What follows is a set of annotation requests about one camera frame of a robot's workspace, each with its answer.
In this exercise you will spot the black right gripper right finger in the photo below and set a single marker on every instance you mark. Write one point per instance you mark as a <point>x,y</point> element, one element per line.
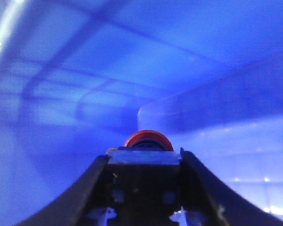
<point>220,204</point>

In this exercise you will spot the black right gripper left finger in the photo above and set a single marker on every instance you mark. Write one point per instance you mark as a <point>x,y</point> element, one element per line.
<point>67,209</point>

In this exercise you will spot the red push button switch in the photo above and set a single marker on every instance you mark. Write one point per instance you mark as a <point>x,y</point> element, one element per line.
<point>144,190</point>

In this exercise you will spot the blue crate front left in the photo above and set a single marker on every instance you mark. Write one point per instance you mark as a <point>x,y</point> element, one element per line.
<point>78,77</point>

